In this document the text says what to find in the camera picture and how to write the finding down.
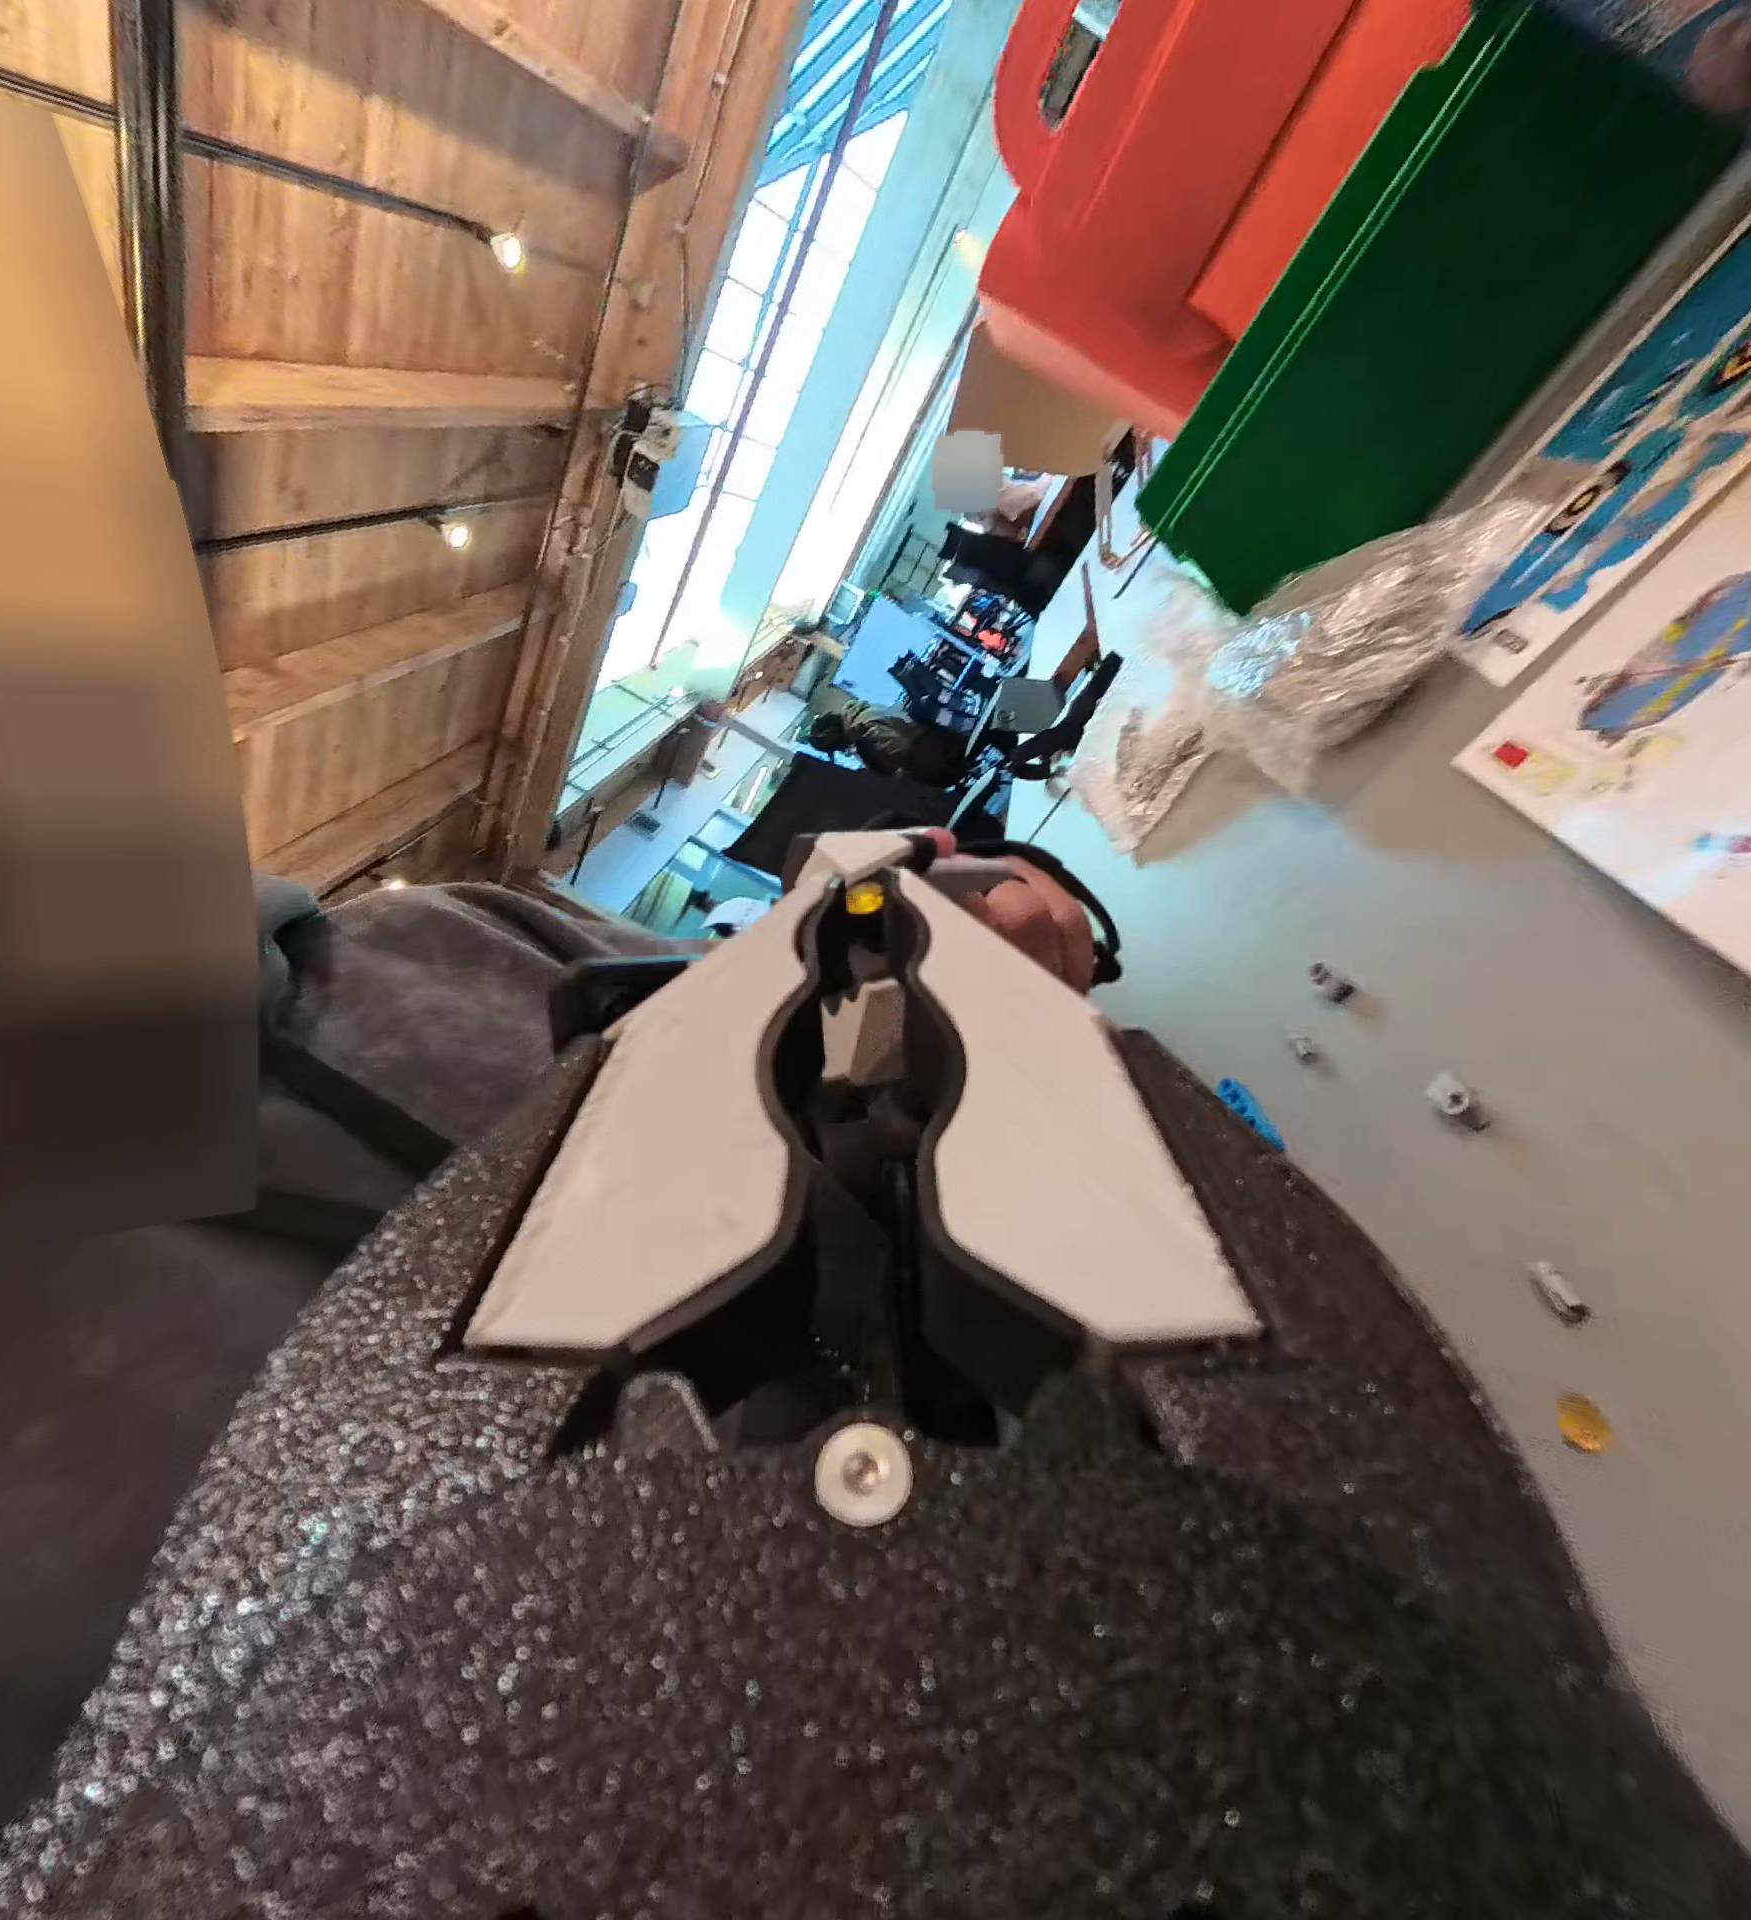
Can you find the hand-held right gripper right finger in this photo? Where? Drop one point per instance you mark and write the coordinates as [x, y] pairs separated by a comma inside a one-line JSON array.
[[1084, 1187]]

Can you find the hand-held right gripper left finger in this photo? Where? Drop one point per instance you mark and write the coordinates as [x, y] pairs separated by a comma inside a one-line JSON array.
[[635, 1187]]

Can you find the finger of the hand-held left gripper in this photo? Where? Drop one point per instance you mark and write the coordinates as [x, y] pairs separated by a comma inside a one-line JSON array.
[[861, 1036], [860, 857]]

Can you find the blue five-hole beam brick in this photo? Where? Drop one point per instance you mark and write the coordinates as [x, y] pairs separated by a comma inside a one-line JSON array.
[[1255, 1114]]

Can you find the light grey connector brick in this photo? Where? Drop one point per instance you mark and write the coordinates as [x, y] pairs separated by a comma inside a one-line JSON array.
[[1457, 1100]]

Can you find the instruction booklet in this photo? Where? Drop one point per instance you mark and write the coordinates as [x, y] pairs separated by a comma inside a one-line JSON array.
[[1715, 721]]

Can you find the clear plastic bag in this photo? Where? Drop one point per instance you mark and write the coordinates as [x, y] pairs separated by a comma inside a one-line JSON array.
[[1159, 752], [1353, 631]]

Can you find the small black pin brick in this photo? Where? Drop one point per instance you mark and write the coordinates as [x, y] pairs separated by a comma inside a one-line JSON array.
[[1334, 984]]

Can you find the ceiling mounted device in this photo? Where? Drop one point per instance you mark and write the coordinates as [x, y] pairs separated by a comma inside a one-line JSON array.
[[646, 445]]

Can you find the tan board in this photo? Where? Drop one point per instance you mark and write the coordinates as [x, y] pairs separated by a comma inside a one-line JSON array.
[[1040, 406]]

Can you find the small grey pin brick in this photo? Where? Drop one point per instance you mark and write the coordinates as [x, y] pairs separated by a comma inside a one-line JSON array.
[[1557, 1290]]

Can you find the ceiling light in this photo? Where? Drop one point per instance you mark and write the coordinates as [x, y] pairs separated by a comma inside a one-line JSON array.
[[507, 248], [453, 532]]

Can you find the amber round stud brick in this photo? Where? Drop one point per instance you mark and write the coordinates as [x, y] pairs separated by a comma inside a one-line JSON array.
[[1584, 1421]]

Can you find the orange plastic carry case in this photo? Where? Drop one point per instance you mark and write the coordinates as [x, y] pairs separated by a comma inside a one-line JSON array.
[[1159, 180]]

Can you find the green plastic bin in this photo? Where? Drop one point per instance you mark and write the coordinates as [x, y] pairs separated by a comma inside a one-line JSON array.
[[1415, 301]]

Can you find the blue sticker sheet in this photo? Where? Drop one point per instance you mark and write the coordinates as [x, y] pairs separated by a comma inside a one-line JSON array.
[[1641, 451]]

